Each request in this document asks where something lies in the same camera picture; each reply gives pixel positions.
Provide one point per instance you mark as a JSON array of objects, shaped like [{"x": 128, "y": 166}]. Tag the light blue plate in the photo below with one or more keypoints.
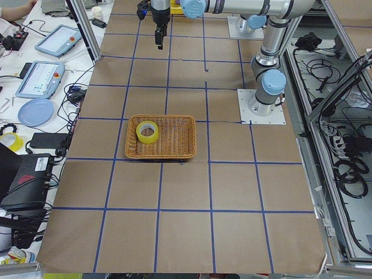
[{"x": 36, "y": 112}]

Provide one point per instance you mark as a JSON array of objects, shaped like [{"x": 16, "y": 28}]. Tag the yellow tape roll on desk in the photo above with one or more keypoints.
[{"x": 12, "y": 141}]

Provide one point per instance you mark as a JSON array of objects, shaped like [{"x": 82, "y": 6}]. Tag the lower teach pendant tablet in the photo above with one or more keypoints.
[{"x": 41, "y": 80}]

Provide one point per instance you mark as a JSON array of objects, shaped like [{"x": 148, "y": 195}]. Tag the black computer box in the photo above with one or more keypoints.
[{"x": 24, "y": 180}]

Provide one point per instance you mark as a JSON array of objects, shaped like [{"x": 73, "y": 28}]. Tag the upper teach pendant tablet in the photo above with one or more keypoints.
[{"x": 59, "y": 41}]

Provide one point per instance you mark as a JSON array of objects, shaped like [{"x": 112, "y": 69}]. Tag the white paper cup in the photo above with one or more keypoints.
[{"x": 97, "y": 12}]

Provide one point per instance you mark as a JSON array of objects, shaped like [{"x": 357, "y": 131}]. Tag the black power adapter brick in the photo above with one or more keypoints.
[{"x": 47, "y": 140}]

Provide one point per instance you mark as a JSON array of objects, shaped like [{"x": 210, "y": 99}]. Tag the teach pendant tablet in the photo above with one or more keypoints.
[
  {"x": 59, "y": 41},
  {"x": 41, "y": 80}
]

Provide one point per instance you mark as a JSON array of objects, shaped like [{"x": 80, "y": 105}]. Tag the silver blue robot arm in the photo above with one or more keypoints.
[{"x": 270, "y": 81}]

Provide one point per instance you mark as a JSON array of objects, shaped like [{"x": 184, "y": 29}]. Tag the aluminium frame post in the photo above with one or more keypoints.
[{"x": 78, "y": 11}]

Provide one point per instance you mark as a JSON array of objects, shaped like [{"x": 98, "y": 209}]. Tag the yellow packing tape roll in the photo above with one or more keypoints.
[{"x": 150, "y": 138}]

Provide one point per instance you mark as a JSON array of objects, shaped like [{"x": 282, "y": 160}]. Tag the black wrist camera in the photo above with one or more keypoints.
[{"x": 143, "y": 8}]

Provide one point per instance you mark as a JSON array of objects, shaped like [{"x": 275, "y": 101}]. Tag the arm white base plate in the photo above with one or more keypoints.
[
  {"x": 253, "y": 112},
  {"x": 250, "y": 28}
]

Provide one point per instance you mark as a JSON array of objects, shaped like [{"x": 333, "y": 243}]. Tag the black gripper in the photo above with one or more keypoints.
[{"x": 161, "y": 17}]

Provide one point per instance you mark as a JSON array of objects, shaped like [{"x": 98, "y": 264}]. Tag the yellow plastic tray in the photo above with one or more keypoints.
[{"x": 175, "y": 7}]

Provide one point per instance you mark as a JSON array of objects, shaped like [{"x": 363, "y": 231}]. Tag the brown wicker basket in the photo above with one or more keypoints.
[{"x": 177, "y": 138}]

